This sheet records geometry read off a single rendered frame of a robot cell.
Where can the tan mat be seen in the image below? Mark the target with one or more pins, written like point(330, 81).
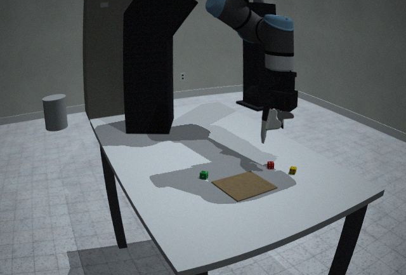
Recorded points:
point(244, 186)

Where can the green die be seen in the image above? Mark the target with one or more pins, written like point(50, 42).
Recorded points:
point(203, 175)

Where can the yellow die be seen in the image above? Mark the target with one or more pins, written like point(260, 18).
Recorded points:
point(292, 170)

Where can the dark red die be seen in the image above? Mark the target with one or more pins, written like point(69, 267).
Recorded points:
point(270, 165)

